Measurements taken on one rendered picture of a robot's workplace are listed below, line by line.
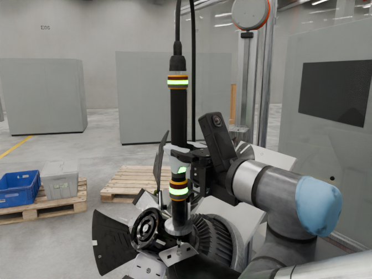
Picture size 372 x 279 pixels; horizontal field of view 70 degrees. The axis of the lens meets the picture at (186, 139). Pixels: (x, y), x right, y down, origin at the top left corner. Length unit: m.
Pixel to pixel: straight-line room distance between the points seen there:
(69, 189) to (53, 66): 4.71
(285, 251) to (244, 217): 0.49
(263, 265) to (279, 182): 0.12
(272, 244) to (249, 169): 0.12
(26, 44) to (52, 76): 5.63
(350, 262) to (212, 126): 0.30
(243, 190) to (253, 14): 0.92
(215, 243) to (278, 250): 0.41
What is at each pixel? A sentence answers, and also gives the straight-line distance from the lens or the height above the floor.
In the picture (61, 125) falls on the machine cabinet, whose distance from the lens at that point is 7.88.
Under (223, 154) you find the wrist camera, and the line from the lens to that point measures 0.49.
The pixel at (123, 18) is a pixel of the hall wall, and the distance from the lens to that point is 12.85.
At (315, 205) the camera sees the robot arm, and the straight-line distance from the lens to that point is 0.40.
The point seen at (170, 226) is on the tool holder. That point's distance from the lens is 0.68.
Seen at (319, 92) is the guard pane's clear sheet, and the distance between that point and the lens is 1.20.
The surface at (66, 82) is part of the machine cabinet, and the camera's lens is 7.70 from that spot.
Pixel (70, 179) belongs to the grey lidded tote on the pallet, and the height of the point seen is 0.39.
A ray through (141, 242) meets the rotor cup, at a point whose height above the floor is 1.19.
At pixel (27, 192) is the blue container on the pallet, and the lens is 3.59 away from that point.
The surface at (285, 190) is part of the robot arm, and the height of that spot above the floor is 1.46.
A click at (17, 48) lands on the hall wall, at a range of 13.35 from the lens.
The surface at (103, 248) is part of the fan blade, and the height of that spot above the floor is 1.05.
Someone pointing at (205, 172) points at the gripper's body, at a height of 1.45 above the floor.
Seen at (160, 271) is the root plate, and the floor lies 1.11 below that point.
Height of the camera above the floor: 1.63
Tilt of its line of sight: 14 degrees down
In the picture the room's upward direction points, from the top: straight up
